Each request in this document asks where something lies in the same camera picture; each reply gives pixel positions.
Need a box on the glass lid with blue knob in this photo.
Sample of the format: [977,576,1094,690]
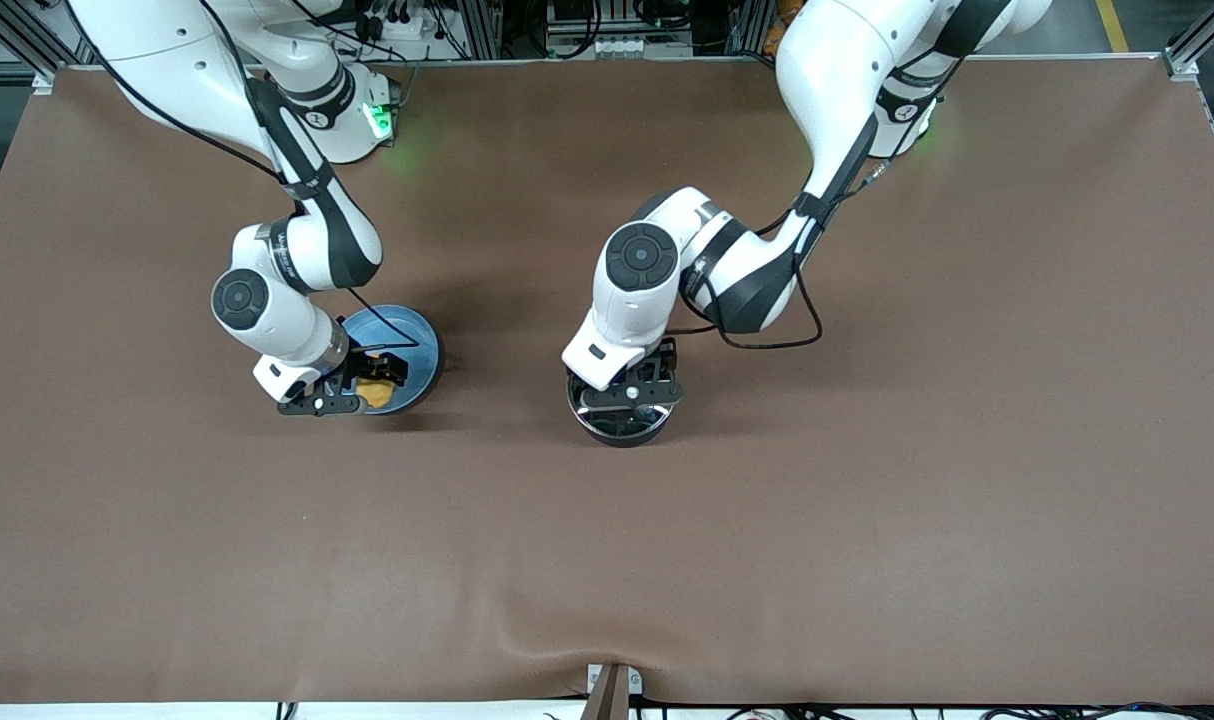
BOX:
[572,375,668,438]

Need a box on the blue round plate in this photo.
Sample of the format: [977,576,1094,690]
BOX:
[337,305,445,416]

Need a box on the green lit base connector box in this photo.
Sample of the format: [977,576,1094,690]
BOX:
[363,75,401,143]

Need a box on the brown table cover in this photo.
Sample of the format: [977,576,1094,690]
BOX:
[0,55,1214,707]

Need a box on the black electronics box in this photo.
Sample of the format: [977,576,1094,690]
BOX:
[547,0,693,41]

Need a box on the white power strip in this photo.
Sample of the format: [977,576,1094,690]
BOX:
[360,0,430,41]

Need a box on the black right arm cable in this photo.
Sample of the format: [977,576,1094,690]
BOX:
[65,0,423,353]

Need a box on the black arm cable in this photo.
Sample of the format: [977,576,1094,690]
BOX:
[65,0,423,353]
[679,160,825,351]

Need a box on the black pot with blue handle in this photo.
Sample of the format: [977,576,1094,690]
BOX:
[567,370,674,448]

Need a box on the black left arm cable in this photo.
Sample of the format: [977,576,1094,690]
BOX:
[679,160,825,351]

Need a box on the metal table clamp bracket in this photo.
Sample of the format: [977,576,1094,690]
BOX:
[585,663,644,720]

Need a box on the aluminium frame strut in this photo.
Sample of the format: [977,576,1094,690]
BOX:
[0,0,93,91]
[1165,0,1214,79]

